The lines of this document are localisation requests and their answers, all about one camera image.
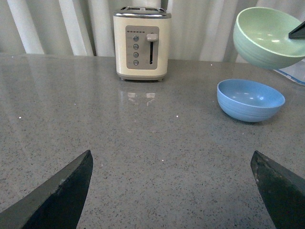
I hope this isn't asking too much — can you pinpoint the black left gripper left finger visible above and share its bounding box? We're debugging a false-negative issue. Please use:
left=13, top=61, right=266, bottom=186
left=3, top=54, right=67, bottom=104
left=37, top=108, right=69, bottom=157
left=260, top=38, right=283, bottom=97
left=0, top=150, right=93, bottom=229

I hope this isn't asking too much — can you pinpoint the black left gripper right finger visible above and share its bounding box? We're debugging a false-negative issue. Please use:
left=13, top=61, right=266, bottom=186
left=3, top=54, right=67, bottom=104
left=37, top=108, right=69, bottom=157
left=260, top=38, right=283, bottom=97
left=250, top=150, right=305, bottom=229

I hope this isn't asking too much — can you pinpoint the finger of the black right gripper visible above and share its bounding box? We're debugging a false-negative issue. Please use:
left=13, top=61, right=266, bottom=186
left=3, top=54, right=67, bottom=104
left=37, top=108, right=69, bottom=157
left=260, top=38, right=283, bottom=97
left=288, top=21, right=305, bottom=39

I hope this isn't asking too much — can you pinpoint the green plastic bowl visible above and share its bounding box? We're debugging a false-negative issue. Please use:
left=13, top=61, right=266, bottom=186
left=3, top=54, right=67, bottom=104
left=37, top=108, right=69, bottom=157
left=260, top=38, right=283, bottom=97
left=233, top=7, right=305, bottom=69

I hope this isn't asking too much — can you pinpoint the blue plastic bowl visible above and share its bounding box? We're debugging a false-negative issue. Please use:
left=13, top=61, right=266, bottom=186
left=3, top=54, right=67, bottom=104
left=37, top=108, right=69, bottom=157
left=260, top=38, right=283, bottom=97
left=217, top=79, right=285, bottom=123

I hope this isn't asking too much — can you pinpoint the clear plastic food container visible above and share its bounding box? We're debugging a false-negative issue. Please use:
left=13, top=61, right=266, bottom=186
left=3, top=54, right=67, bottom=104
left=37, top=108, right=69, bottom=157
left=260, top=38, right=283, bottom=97
left=275, top=60, right=305, bottom=86

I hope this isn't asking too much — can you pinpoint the white curtain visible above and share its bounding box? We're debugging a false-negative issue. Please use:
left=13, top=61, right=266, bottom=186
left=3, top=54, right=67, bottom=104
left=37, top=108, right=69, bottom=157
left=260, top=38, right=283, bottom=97
left=0, top=0, right=305, bottom=62

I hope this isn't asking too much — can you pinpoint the cream two-slot toaster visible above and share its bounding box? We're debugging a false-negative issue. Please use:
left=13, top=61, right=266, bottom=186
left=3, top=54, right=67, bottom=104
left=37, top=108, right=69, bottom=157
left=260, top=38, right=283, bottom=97
left=113, top=6, right=172, bottom=81

